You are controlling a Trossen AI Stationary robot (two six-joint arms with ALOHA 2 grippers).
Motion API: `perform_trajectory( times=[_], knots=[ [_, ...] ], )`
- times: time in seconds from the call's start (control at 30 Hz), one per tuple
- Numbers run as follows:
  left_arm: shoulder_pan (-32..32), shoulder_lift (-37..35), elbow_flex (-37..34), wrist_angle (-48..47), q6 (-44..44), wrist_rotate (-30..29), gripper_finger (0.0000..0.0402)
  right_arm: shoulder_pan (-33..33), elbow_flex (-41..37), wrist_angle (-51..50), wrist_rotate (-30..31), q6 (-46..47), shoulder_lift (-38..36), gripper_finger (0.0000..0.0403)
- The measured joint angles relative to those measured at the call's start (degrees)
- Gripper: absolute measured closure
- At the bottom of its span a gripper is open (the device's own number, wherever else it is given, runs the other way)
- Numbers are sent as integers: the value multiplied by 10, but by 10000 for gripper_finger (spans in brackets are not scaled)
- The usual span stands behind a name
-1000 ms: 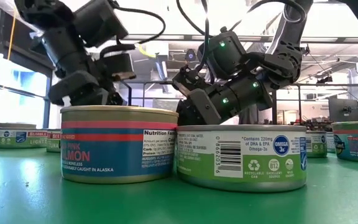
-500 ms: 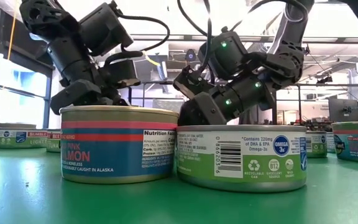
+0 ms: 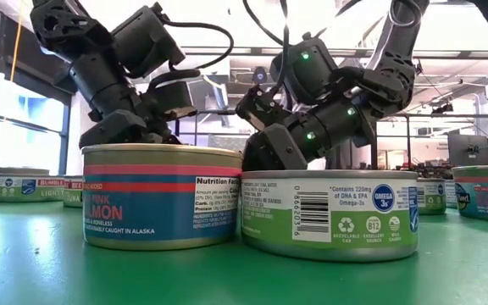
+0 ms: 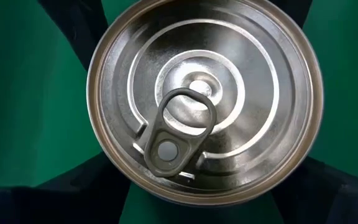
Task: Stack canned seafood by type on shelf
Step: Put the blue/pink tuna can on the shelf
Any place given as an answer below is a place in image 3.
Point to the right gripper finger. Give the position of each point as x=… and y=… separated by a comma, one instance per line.
x=256, y=159

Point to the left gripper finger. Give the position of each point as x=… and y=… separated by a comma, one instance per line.
x=165, y=137

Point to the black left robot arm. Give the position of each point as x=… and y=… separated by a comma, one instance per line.
x=74, y=29

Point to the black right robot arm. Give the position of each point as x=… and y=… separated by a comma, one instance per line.
x=392, y=80

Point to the grey speckled panel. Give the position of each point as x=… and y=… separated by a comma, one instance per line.
x=223, y=139

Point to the large bright window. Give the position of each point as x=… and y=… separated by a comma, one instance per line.
x=23, y=144

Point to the dark equipment clutter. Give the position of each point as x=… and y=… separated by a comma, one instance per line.
x=434, y=170

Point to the black ceiling device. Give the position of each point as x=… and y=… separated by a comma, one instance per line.
x=442, y=109

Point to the dark computer monitor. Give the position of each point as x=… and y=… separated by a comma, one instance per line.
x=473, y=150

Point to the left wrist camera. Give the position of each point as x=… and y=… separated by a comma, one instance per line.
x=172, y=99

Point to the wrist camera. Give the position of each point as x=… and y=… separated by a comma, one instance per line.
x=261, y=106
x=172, y=99

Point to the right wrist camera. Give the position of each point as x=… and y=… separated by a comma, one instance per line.
x=261, y=106

